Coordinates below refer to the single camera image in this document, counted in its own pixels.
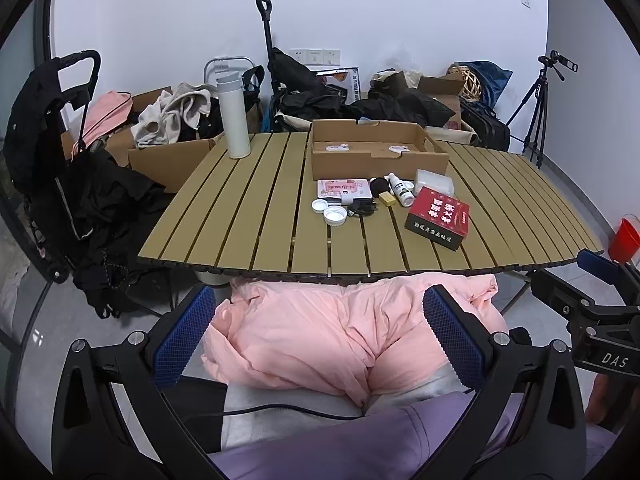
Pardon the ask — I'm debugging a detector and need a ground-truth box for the printed appliance box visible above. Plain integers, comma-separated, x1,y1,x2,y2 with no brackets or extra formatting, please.
316,66,362,101

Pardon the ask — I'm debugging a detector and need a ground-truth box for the purple clothing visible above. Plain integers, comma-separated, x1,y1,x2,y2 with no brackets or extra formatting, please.
207,391,616,480

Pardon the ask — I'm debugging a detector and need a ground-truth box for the thin black cable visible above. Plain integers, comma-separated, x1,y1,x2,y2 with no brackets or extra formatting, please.
182,402,371,423

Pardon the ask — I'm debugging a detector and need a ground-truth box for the black stroller with clothes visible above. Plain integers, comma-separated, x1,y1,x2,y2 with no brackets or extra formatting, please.
4,50,102,281

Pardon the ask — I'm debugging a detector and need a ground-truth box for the black suitcase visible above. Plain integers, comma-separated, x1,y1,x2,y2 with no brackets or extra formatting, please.
459,97,512,152

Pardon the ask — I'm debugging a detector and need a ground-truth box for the white metal chair frame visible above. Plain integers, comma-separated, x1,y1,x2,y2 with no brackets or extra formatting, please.
203,56,266,93

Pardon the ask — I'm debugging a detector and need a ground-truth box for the black jacket pile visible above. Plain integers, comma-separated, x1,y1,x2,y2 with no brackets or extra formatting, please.
345,85,457,128

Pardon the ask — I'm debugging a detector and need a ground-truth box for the beige clothes pile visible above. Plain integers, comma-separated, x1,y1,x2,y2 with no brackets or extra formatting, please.
131,82,217,149

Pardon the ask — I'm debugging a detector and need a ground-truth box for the wall socket strip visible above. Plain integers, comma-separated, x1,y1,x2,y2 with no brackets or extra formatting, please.
290,48,342,66

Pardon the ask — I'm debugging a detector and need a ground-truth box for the white spray bottle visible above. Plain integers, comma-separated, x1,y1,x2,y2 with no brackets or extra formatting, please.
386,172,416,208

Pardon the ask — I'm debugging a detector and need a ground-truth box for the black bag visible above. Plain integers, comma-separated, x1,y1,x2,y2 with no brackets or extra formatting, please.
267,47,346,121

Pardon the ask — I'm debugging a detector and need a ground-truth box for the black wagon handle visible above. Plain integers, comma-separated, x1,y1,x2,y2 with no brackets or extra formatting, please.
255,0,277,73

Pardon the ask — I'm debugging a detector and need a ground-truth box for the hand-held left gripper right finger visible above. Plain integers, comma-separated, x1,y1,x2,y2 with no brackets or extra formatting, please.
422,284,589,480

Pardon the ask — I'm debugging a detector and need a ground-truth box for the person's right hand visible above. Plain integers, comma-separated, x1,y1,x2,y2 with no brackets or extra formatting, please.
586,374,623,431

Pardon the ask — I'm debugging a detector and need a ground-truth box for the blue bag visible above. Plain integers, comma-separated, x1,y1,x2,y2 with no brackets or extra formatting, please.
467,60,514,108

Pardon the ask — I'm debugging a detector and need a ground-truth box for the translucent white plastic box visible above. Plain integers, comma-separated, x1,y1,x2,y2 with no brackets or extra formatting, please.
414,168,456,197

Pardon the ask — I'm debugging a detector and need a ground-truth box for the shallow cardboard box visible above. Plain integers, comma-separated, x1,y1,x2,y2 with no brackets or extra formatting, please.
306,119,451,182

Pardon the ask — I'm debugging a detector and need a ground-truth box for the red printed carton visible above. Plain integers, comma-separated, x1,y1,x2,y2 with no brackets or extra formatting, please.
404,186,472,251

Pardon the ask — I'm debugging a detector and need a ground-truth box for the large cardboard floor box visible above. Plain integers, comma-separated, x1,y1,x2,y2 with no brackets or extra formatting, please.
60,87,227,194

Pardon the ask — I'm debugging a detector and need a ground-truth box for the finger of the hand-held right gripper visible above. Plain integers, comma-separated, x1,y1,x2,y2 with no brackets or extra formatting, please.
575,249,640,306
530,270,640,328

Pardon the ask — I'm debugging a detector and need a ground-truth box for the wicker ball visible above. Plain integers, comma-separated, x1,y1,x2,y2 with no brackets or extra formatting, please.
452,64,483,102

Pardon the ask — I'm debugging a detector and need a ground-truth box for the pink cloth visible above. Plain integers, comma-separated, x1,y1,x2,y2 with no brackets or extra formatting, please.
72,91,135,153

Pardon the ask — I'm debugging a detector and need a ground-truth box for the white thermos bottle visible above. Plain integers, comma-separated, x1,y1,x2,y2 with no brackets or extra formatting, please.
216,71,252,160

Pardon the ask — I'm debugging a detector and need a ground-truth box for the black tripod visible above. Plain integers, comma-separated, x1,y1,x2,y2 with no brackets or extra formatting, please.
504,66,567,170

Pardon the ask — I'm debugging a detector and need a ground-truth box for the pink and white packet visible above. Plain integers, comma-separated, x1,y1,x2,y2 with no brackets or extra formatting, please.
316,178,374,202

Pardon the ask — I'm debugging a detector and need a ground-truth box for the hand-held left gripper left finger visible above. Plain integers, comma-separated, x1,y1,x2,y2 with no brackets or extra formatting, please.
51,284,226,480

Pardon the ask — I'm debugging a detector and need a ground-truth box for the pink jacket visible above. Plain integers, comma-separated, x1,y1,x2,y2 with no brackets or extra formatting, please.
201,272,511,408

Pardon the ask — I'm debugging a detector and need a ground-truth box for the open brown cardboard box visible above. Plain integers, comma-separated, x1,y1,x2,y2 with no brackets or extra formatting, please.
417,74,463,128

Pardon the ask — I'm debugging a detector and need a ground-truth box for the black clothes heap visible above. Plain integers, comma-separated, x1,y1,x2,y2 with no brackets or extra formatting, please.
52,150,173,320

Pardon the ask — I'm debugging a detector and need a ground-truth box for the grey cloth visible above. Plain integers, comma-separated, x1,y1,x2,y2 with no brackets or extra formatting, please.
220,365,473,456

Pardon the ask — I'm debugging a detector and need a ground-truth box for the red bucket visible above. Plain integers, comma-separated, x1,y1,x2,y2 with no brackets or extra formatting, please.
607,212,640,264

